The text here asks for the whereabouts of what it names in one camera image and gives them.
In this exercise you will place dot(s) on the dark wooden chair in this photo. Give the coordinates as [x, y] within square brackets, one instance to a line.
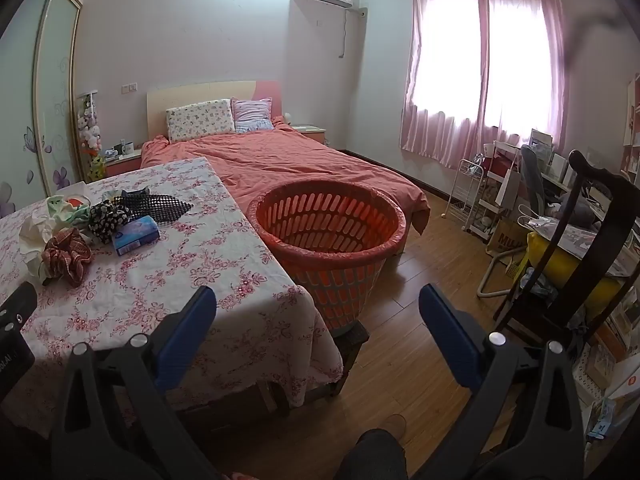
[607, 220]

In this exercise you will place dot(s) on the plush toy bouquet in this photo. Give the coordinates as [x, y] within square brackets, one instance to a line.
[92, 135]

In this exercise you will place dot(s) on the wardrobe with purple flowers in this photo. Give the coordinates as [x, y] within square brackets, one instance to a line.
[45, 110]

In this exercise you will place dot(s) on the white metal tube frame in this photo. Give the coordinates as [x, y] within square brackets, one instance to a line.
[487, 275]

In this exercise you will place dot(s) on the white box with orange mark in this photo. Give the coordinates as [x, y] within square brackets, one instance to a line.
[625, 382]

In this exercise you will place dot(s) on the black floral scrunchie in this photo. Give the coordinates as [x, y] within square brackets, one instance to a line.
[107, 220]

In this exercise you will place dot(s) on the orange plastic laundry basket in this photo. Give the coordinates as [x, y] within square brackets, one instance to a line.
[330, 265]

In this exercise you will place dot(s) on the black foam mesh net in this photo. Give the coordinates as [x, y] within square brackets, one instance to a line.
[160, 208]

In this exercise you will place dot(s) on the pink striped pillow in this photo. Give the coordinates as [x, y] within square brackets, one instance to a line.
[252, 115]

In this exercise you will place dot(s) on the air conditioner pipe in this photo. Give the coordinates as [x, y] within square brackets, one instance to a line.
[361, 15]

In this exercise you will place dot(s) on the blue tissue pack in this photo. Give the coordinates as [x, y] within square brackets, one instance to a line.
[136, 236]

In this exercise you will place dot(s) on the red plaid scrunchie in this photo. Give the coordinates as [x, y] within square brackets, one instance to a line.
[67, 257]

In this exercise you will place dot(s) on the brown paper bag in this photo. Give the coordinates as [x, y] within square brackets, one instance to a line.
[505, 240]

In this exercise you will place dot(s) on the pink nightstand with book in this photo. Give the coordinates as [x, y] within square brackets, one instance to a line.
[310, 134]

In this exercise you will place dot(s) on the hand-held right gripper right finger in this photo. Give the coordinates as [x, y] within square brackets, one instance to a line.
[447, 332]

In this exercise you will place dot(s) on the green and white plastic bag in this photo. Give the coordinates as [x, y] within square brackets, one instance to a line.
[65, 210]

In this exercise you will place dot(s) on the pink curtain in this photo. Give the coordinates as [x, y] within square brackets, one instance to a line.
[450, 130]

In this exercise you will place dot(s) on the person's trouser leg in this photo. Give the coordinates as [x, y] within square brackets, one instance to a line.
[372, 457]

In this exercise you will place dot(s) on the yellow bag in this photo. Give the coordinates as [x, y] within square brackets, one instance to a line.
[560, 265]

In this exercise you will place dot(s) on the grey office chair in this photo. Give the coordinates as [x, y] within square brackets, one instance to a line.
[534, 175]

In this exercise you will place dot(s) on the person's slipper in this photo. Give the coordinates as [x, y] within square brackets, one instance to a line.
[395, 424]

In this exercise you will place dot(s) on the white wall socket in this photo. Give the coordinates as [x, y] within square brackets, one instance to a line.
[129, 88]

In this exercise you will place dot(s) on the white crumpled paper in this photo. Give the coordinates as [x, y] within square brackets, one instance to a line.
[32, 240]

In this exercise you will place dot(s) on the wall shelf unit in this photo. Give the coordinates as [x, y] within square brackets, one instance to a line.
[634, 130]

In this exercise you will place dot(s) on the pink nightstand with clutter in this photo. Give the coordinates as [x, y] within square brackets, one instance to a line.
[122, 164]

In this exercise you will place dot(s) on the floral pillow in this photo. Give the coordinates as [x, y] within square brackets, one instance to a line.
[200, 120]

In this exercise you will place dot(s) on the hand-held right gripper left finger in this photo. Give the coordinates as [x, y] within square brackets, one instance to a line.
[187, 330]

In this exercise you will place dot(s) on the beige and pink headboard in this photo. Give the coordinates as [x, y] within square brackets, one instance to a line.
[200, 92]

